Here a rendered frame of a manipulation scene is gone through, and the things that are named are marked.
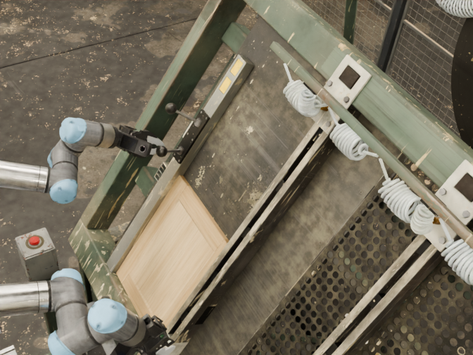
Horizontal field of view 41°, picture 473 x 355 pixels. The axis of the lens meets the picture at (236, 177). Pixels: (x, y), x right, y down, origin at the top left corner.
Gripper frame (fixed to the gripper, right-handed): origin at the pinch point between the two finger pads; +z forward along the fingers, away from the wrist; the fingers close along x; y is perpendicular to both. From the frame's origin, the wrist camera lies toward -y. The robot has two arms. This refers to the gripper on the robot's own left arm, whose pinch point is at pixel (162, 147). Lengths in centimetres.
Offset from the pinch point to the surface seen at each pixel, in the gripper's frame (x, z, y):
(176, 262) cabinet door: 36.1, 11.4, -11.5
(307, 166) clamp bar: -13, 7, -53
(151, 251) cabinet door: 38.5, 11.4, 2.2
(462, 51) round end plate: -59, 53, -60
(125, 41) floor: -20, 155, 267
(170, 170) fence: 8.1, 9.1, 3.2
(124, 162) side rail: 14.2, 8.4, 28.4
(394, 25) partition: -87, 215, 77
